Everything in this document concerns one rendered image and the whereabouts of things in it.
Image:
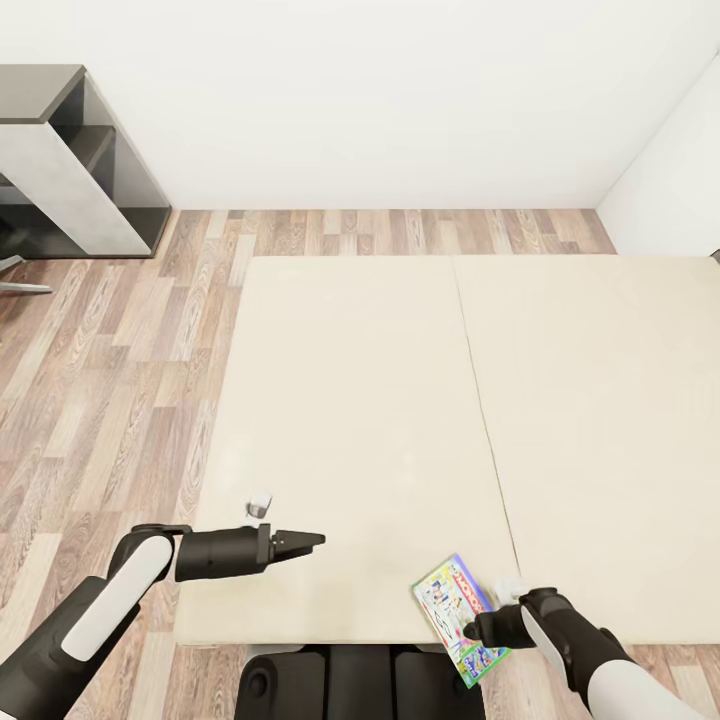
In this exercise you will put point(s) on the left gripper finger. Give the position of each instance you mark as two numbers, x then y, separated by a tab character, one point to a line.
285	541
293	554

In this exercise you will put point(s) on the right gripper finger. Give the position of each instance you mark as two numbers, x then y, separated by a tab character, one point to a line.
471	631

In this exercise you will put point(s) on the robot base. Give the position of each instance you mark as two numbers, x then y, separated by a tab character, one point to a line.
416	681

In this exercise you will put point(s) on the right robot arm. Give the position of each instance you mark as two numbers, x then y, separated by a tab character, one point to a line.
591	661

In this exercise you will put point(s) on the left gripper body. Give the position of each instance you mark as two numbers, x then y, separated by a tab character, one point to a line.
239	552

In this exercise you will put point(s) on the board game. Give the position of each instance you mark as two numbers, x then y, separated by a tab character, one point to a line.
451	598

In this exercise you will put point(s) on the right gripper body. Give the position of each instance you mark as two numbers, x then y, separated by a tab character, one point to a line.
496	630

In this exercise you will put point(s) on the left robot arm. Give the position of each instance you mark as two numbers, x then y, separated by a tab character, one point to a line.
45	676

